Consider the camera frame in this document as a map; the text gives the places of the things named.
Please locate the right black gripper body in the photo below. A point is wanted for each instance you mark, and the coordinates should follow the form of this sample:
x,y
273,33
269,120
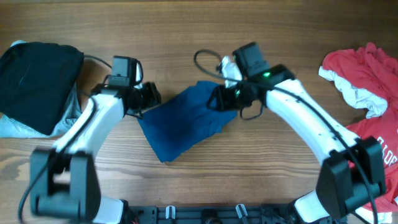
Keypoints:
x,y
219,98

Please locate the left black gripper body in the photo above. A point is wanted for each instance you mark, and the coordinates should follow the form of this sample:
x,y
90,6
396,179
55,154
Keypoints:
x,y
152,96

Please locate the blue polo shirt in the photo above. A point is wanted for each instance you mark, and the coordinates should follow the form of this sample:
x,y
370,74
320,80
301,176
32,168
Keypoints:
x,y
175,126

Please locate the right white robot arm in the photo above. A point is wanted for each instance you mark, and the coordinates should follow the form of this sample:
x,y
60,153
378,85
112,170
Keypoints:
x,y
351,176

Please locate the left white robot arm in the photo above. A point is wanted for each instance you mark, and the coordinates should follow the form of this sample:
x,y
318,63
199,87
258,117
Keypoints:
x,y
63,179

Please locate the black folded garment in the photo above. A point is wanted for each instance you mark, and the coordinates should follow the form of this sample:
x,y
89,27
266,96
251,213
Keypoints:
x,y
34,84

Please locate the red and white jersey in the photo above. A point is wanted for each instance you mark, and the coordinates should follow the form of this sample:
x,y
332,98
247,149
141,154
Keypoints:
x,y
367,79

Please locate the light grey folded garment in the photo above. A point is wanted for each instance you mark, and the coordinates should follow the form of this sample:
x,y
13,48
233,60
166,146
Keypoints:
x,y
68,115

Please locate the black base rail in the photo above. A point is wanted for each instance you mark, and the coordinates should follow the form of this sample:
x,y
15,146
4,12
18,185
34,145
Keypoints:
x,y
238,214

